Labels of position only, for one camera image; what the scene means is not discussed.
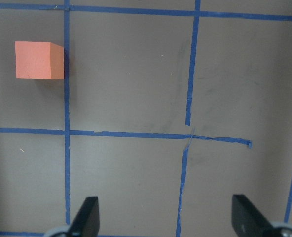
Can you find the orange foam cube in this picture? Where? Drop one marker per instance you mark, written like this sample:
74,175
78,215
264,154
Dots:
39,60

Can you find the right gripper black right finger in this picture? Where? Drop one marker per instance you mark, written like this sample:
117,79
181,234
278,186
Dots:
248,221

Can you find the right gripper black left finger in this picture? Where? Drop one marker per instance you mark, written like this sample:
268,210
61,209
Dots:
85,224

